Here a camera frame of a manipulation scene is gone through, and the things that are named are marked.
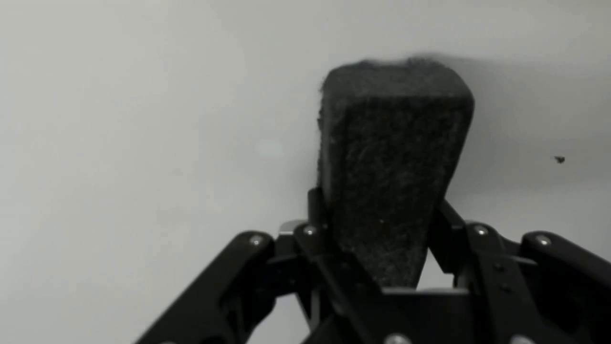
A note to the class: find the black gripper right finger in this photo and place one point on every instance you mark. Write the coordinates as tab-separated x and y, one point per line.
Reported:
541	288

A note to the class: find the large white whiteboard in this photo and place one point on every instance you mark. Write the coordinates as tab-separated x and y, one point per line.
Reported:
139	135

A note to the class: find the black felt whiteboard eraser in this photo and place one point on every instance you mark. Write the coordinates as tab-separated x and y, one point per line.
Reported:
391	141

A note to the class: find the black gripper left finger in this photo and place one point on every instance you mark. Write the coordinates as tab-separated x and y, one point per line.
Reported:
232	296

